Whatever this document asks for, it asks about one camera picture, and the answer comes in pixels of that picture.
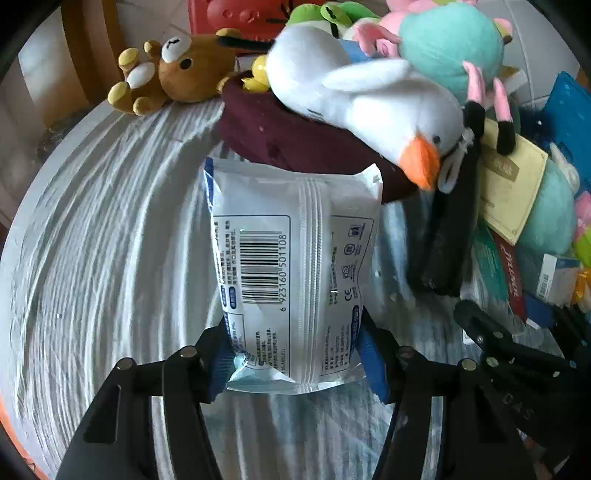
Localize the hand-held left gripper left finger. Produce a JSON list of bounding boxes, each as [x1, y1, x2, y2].
[[55, 318, 242, 480]]

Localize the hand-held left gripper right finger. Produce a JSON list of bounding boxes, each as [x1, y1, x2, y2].
[[355, 307, 539, 480]]

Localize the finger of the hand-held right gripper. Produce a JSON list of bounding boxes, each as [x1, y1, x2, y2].
[[454, 300, 578, 372]]

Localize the white wet wipes packet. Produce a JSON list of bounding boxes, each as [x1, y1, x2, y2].
[[203, 156, 385, 397]]

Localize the white round desktop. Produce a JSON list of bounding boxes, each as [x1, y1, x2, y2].
[[0, 92, 591, 480]]

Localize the red book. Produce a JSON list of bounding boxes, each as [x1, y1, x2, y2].
[[489, 231, 528, 320]]

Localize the teal book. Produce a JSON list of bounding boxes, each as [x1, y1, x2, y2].
[[462, 222, 511, 305]]

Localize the small white carton box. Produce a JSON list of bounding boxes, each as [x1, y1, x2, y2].
[[536, 254, 580, 305]]

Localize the black pencil case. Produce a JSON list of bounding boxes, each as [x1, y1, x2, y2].
[[409, 138, 483, 296]]

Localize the teal plush toy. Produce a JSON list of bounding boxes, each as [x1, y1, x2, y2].
[[517, 148, 580, 257]]

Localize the beige notebook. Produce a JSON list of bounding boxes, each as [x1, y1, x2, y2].
[[478, 117, 550, 245]]

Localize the dark blue furry toy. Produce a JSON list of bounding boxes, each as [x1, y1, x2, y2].
[[519, 108, 555, 139]]

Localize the maroon fabric pouch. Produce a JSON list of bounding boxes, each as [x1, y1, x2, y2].
[[216, 74, 430, 204]]

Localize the white plush goose orange beak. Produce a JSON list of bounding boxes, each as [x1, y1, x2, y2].
[[265, 25, 477, 193]]

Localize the teal plush with pink legs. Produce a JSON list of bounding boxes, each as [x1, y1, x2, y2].
[[353, 9, 515, 155]]

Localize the brown plush bear white ears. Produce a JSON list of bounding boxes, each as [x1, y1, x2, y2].
[[107, 31, 241, 116]]

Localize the green frog plush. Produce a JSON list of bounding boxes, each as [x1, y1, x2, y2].
[[286, 1, 382, 35]]

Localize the red bear-face plastic basket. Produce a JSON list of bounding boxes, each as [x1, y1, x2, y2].
[[187, 0, 296, 37]]

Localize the wooden chair frame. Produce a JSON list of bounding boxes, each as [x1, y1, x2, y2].
[[60, 0, 126, 108]]

